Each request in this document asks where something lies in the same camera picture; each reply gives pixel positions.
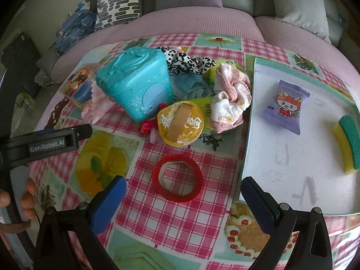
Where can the leopard print scrunchie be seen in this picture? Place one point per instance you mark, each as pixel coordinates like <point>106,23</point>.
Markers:
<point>182,60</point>

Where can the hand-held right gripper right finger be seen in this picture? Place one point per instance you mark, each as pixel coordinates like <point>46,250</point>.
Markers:
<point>258,202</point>

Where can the person's left hand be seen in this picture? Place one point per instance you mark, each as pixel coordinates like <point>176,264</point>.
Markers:
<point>28,199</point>

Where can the purple sofa seat cover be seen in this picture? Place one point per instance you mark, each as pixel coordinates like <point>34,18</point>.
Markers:
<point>295,36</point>
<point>182,22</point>

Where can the red tape roll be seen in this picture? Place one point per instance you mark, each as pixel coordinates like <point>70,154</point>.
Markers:
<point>177,197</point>

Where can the white tray with teal rim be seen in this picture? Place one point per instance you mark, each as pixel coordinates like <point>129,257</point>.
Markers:
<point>281,152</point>

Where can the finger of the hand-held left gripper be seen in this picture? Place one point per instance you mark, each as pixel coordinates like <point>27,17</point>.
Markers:
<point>84,132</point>

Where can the pink white fluffy cloth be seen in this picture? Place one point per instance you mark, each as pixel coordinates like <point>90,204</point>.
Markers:
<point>98,104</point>

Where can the yellow green scouring sponge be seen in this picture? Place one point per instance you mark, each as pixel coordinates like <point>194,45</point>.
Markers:
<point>344,152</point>

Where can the black white patterned cushion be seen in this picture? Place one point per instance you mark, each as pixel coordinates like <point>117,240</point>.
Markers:
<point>118,5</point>

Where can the yellow snack cup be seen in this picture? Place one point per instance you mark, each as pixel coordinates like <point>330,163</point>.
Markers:
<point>180,123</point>

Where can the purple cartoon snack packet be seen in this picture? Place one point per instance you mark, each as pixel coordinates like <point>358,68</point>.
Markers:
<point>284,107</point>

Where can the teal plastic house-shaped box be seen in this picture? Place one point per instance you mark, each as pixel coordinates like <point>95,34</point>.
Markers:
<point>135,81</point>

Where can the green tissue pack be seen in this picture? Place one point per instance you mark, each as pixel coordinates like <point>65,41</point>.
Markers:
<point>206,109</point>
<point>209,76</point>

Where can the grey cushion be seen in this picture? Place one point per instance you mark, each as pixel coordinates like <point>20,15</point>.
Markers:
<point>301,5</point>

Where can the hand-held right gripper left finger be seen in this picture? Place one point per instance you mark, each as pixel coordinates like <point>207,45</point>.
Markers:
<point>109,199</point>

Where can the pink patterned cloth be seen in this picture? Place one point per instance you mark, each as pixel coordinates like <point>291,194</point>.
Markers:
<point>230,90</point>

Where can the blue face mask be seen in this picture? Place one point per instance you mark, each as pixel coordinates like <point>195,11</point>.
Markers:
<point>191,87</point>

